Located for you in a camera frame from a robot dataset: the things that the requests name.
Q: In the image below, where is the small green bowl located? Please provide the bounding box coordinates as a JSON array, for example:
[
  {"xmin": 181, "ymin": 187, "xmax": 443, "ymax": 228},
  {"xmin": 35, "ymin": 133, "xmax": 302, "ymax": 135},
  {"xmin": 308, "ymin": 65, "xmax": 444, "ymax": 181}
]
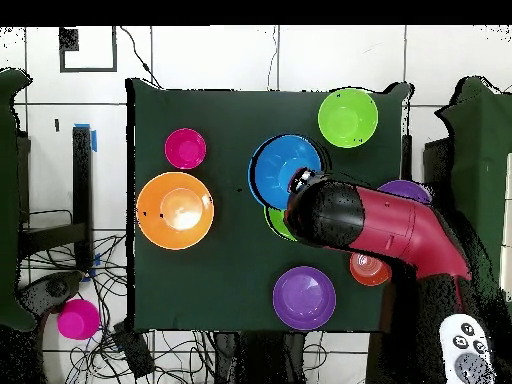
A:
[{"xmin": 263, "ymin": 205, "xmax": 298, "ymax": 243}]

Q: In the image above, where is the blue bowl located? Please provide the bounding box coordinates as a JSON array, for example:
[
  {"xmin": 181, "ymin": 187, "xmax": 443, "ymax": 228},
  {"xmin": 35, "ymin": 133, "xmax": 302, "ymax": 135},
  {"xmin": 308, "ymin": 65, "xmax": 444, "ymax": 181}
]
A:
[{"xmin": 247, "ymin": 133, "xmax": 324, "ymax": 211}]

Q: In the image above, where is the red-orange bowl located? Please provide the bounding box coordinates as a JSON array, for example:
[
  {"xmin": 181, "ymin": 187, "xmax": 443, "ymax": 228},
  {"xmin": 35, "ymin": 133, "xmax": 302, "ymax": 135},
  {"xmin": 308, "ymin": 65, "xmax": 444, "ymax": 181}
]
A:
[{"xmin": 349, "ymin": 252, "xmax": 393, "ymax": 287}]

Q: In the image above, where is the large green bowl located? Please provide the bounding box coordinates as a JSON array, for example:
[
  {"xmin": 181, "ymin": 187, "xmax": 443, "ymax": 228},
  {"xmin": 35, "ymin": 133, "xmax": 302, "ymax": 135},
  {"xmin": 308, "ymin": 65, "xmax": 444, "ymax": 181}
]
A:
[{"xmin": 317, "ymin": 87, "xmax": 380, "ymax": 150}]

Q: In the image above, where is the purple bowl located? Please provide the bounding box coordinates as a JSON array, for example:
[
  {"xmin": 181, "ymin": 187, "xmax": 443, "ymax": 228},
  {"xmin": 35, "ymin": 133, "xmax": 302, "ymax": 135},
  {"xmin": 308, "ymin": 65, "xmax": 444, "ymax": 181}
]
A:
[
  {"xmin": 377, "ymin": 179, "xmax": 433, "ymax": 206},
  {"xmin": 272, "ymin": 265, "xmax": 338, "ymax": 332}
]

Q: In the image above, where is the dark green table cloth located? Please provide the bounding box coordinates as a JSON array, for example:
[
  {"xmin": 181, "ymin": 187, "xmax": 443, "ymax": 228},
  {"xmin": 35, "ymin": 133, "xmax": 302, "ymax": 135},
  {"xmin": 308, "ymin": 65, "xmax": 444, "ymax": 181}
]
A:
[{"xmin": 125, "ymin": 77, "xmax": 413, "ymax": 335}]

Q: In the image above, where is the large orange bowl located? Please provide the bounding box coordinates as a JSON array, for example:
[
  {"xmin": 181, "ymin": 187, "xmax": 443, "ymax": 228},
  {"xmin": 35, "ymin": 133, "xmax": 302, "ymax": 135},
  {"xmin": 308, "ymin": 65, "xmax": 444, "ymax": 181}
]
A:
[{"xmin": 136, "ymin": 171, "xmax": 216, "ymax": 251}]

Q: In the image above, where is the pink bowl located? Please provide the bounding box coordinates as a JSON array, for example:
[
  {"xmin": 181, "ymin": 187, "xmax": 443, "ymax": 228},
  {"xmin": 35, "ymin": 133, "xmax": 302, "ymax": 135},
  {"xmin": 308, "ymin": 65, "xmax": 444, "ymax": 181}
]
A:
[{"xmin": 164, "ymin": 127, "xmax": 208, "ymax": 170}]

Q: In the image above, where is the black power adapter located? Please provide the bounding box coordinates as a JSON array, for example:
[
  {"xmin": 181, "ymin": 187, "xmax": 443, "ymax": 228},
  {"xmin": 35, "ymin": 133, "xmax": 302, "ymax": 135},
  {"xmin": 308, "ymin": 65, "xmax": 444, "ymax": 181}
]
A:
[{"xmin": 111, "ymin": 321, "xmax": 156, "ymax": 379}]

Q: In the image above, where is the pink cup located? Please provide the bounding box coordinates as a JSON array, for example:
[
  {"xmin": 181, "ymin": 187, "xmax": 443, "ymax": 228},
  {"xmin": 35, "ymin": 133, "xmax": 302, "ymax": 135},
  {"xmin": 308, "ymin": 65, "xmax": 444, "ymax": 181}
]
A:
[{"xmin": 56, "ymin": 298, "xmax": 101, "ymax": 341}]

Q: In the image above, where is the black grey base foot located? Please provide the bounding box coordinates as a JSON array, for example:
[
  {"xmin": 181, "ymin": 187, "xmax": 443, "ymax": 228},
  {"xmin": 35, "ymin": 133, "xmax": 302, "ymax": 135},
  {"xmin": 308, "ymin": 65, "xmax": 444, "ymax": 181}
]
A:
[{"xmin": 17, "ymin": 270, "xmax": 85, "ymax": 319}]

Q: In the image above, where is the green cloth covered table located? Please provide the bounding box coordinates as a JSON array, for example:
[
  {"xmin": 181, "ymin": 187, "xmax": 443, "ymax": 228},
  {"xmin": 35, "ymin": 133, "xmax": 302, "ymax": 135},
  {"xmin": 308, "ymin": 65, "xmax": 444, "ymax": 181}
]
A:
[
  {"xmin": 0, "ymin": 66, "xmax": 38, "ymax": 333},
  {"xmin": 434, "ymin": 75, "xmax": 512, "ymax": 289}
]

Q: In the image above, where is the black pedestal column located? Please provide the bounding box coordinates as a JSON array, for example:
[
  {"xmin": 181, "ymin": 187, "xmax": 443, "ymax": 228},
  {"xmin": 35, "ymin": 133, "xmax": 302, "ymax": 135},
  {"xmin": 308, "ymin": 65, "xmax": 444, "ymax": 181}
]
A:
[{"xmin": 213, "ymin": 331, "xmax": 309, "ymax": 384}]

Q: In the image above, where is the black metal stool frame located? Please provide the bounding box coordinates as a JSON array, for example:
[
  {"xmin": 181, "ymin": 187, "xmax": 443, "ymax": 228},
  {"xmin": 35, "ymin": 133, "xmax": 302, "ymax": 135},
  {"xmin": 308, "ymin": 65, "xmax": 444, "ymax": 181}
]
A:
[{"xmin": 17, "ymin": 125, "xmax": 95, "ymax": 273}]

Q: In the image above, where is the tangle of black cables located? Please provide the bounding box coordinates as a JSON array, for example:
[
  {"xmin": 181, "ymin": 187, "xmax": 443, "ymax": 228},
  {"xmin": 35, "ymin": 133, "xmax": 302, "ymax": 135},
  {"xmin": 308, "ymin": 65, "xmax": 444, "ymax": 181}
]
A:
[{"xmin": 17, "ymin": 207, "xmax": 329, "ymax": 384}]

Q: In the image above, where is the black cable with connector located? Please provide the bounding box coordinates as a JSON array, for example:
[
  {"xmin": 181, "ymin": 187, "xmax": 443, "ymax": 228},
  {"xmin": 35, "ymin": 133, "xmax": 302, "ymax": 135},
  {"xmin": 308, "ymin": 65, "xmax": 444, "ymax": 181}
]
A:
[{"xmin": 119, "ymin": 25, "xmax": 162, "ymax": 90}]

